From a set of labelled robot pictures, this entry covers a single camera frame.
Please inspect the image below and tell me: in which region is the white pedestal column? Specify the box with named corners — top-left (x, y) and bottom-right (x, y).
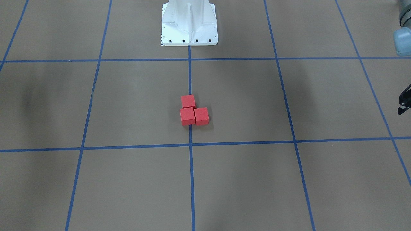
top-left (161, 0), bottom-right (219, 46)

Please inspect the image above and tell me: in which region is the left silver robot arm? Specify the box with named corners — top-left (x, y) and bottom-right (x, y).
top-left (393, 0), bottom-right (411, 115)

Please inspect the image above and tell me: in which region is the brown paper table cover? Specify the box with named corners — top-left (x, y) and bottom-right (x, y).
top-left (1, 0), bottom-right (410, 231)

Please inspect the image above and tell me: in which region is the red block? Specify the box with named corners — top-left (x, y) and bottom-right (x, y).
top-left (179, 107), bottom-right (196, 126)
top-left (194, 107), bottom-right (210, 126)
top-left (180, 94), bottom-right (196, 108)

